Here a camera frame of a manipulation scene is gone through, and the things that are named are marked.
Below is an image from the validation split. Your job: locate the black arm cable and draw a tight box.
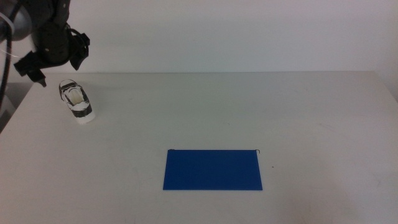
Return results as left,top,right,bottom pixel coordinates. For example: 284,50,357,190
0,29,14,110

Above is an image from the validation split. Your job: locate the white and black shoe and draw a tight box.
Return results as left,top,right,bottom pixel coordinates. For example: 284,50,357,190
58,78,96,125

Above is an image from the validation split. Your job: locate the blue rectangular mat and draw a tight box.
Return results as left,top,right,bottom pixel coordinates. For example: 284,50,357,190
162,149,264,191

